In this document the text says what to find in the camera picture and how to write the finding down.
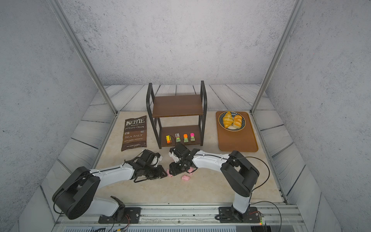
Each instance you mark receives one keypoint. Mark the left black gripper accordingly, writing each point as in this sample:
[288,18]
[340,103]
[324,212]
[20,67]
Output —
[160,173]

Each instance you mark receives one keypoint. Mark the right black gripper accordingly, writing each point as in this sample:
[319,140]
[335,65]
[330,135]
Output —
[173,170]

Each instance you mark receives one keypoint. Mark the green truck orange drum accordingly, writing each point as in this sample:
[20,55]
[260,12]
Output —
[185,138]

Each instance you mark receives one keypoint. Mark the green truck picture box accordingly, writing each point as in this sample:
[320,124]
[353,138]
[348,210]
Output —
[177,138]

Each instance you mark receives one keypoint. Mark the green truck pink drum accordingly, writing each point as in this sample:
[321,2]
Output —
[192,137]

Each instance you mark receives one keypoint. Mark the orange yellow dump truck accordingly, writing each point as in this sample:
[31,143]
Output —
[168,139]

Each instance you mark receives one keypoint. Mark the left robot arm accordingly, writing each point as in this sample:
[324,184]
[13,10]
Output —
[76,196]

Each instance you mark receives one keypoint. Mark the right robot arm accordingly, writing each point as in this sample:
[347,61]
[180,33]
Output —
[239,172]

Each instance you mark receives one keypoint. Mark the Kettle potato chips bag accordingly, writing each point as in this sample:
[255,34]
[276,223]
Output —
[135,133]

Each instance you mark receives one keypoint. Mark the two-tier wooden metal shelf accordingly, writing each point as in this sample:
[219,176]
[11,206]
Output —
[177,106]

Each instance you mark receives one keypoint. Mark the blue patterned plate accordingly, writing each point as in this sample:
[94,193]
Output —
[231,128]

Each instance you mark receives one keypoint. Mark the left croissant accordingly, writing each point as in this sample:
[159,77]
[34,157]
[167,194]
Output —
[228,120]

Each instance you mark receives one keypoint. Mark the croissant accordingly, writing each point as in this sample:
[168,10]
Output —
[238,119]
[228,120]

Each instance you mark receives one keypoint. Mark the brown wooden tray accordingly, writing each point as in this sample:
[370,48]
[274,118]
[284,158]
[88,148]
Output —
[242,139]

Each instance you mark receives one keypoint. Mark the right croissant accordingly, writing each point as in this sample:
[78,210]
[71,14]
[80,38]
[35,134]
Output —
[238,119]

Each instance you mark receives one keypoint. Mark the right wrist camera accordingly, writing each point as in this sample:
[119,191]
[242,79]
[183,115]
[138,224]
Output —
[174,157]

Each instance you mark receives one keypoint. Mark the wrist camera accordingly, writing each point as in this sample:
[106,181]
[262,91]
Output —
[156,160]
[174,157]

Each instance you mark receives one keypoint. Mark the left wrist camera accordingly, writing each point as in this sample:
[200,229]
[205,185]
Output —
[156,160]

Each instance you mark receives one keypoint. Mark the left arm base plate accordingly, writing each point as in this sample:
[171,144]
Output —
[124,215]

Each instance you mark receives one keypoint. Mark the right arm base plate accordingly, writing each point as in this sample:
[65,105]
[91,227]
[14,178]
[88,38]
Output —
[231,215]

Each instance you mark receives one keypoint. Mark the right aluminium frame post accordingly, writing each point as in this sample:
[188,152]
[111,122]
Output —
[298,6]

